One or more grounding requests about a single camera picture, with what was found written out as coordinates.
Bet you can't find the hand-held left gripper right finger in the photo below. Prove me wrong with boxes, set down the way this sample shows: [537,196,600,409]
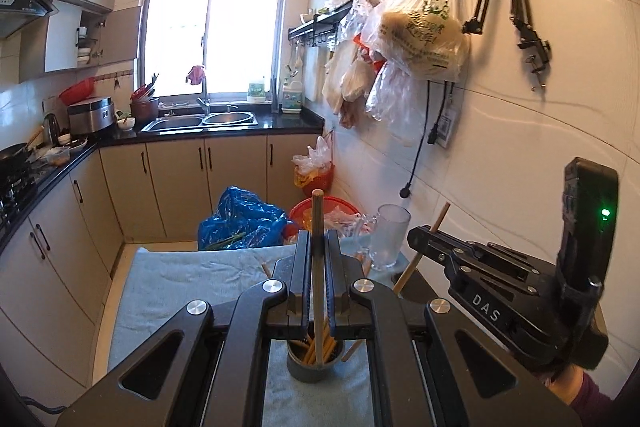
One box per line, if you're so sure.
[324,230,583,427]

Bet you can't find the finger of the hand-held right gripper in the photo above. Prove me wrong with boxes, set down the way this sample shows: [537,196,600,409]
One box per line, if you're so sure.
[407,224,540,295]

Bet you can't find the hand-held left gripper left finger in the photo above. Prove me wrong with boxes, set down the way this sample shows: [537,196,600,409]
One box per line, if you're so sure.
[55,230,313,427]

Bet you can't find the bundle of wooden chopsticks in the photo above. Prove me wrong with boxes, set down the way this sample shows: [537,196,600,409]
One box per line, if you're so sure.
[299,319,341,365]

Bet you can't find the dark grey utensil cup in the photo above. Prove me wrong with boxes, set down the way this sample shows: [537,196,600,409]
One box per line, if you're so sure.
[286,339,346,384]

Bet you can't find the person's right forearm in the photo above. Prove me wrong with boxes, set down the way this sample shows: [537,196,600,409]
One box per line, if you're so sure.
[547,364,615,420]

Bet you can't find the red plastic basin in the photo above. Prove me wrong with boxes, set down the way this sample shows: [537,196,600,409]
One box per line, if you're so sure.
[285,196,363,245]

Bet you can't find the clear glass mug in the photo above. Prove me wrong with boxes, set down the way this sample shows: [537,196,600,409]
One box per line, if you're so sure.
[369,204,412,270]

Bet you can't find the blue plastic bag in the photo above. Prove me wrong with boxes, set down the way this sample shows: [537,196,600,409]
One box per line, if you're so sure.
[197,186,288,252]

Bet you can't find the trash bin with plastic bags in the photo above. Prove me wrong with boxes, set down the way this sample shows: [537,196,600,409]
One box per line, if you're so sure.
[292,136,336,198]

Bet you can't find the blue-grey towel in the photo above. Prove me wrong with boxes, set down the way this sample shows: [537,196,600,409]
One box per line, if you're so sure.
[107,247,416,427]

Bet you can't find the black kitchen countertop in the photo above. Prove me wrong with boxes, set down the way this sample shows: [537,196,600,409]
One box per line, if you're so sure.
[0,109,326,253]

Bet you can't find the beige lower cabinets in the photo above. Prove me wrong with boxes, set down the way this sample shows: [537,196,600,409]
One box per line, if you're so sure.
[0,129,326,408]

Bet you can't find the green detergent bottle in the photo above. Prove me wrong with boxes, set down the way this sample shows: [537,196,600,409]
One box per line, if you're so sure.
[281,79,305,114]

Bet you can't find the white green-label bottle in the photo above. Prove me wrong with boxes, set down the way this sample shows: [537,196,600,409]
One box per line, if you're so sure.
[246,77,267,104]

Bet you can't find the bunch of hanging plastic bags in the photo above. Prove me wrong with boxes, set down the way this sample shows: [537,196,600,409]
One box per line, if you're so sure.
[320,0,416,130]

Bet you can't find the steel faucet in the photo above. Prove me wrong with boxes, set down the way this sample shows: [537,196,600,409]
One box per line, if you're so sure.
[196,77,212,116]

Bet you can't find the steel kitchen sink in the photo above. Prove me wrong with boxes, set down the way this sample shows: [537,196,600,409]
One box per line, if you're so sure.
[140,111,260,132]

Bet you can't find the large white printed plastic bag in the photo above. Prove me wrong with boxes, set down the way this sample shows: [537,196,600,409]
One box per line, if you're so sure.
[377,0,471,82]

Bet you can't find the brown clay pot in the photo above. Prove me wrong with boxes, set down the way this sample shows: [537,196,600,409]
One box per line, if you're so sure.
[130,97,160,124]

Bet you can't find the kitchen window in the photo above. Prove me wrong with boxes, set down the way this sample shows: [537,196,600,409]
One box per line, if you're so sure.
[135,0,293,105]

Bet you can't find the silver rice cooker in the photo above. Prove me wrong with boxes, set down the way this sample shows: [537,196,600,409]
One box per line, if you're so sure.
[66,96,115,135]

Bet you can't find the clear plastic food container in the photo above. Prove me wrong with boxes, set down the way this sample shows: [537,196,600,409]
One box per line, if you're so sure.
[42,146,71,166]

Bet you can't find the red colander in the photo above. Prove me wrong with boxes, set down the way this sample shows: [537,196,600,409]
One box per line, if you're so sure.
[58,77,97,105]

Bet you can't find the dark kettle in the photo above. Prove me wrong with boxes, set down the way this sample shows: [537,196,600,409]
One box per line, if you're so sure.
[42,113,61,144]

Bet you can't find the gas stove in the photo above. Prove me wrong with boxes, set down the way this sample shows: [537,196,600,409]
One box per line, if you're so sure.
[0,142,38,233]

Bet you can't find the range hood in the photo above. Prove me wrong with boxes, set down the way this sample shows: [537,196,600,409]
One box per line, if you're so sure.
[0,0,60,38]

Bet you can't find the black power cable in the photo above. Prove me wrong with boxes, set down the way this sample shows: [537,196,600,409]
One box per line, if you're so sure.
[399,79,458,200]

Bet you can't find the black wall shelf rack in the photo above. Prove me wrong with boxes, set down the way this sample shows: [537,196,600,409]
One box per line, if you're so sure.
[287,0,356,52]

